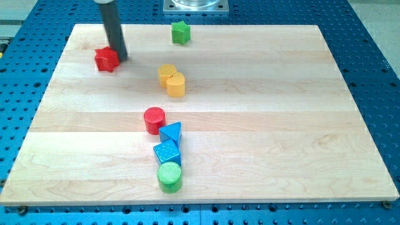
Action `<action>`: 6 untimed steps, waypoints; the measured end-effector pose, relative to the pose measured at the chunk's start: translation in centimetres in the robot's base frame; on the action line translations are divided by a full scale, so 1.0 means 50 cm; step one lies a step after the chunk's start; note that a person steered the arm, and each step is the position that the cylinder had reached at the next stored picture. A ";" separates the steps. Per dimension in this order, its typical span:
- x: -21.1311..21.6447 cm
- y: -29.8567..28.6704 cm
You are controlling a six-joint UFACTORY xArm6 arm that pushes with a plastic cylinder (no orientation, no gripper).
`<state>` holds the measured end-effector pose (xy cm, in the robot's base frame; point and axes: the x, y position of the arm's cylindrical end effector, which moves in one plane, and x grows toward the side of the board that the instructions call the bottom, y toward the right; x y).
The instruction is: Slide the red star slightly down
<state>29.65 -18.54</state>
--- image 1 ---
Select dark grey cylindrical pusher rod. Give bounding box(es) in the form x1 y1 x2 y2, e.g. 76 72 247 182
97 0 128 61

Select red star block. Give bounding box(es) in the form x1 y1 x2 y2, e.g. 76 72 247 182
94 46 120 72

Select green star block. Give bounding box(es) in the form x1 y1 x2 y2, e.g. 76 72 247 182
171 21 191 45

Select yellow hexagon block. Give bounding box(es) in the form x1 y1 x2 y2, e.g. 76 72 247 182
157 64 178 88

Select blue perforated table plate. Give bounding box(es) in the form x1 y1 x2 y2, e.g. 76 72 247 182
1 1 399 224

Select yellow heart block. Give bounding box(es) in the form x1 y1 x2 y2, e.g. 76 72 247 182
166 72 186 98

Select red cylinder block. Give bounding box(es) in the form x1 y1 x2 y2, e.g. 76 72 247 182
143 107 166 135

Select blue triangle block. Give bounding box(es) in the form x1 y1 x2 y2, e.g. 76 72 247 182
159 122 182 148

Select blue cube block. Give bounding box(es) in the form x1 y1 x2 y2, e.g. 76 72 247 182
153 140 181 166

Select light wooden board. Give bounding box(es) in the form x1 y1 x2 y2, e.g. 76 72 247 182
1 24 399 206

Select green cylinder block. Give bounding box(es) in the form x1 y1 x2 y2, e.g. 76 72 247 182
156 162 183 193

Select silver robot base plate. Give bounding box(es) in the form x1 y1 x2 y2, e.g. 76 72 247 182
162 0 229 14

